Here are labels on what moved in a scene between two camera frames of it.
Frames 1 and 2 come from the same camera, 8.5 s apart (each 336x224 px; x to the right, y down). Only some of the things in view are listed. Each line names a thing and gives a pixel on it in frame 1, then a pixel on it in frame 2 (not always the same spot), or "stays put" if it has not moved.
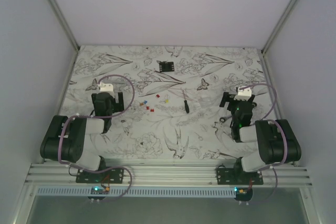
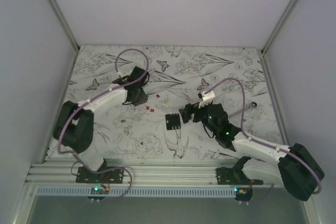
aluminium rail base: [171, 173] stays put
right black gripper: [226, 97] → [190, 109]
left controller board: [98, 190] stays put
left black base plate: [111, 176] stays put
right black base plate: [230, 176] stays put
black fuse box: [166, 66] → [172, 121]
